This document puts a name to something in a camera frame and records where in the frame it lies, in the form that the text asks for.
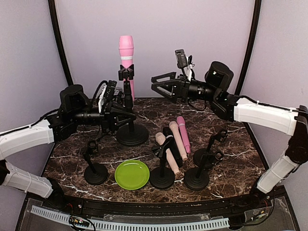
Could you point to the rhinestone silver-head microphone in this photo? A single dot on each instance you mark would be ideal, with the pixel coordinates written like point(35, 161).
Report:
point(118, 94)

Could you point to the black round-base mic stand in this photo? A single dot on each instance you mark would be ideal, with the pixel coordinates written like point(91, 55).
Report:
point(162, 177)

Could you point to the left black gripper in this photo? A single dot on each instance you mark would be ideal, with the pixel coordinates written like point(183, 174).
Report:
point(111, 117)

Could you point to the green round plate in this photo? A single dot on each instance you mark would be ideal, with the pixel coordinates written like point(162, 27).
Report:
point(132, 175)

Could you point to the black stand for small pale microphone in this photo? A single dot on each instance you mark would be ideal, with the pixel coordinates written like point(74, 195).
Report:
point(208, 151)

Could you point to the black front rail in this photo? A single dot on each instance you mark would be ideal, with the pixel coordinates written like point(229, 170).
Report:
point(177, 201)

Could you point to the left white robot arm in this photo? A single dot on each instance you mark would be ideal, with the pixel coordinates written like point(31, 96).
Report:
point(59, 124)

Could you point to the black stand for pink microphone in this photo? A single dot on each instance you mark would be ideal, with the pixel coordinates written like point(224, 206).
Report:
point(130, 135)
point(95, 173)

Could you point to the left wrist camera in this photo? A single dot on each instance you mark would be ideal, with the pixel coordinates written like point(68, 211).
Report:
point(106, 94)

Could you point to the black handheld microphone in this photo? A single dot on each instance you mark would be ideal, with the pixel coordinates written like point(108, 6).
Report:
point(174, 149)

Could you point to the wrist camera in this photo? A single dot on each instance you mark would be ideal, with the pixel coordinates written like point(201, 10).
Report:
point(106, 94)
point(185, 64)

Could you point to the small pale pink microphone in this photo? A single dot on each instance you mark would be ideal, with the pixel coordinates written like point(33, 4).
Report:
point(176, 134)

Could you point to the white slotted cable duct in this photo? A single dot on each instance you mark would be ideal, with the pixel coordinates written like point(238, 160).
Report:
point(130, 223)

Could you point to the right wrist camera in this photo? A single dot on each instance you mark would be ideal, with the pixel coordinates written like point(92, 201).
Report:
point(185, 64)

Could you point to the large pale pink microphone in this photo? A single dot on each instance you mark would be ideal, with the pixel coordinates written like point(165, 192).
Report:
point(160, 138)

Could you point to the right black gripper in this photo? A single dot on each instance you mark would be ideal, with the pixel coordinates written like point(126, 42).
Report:
point(173, 89)

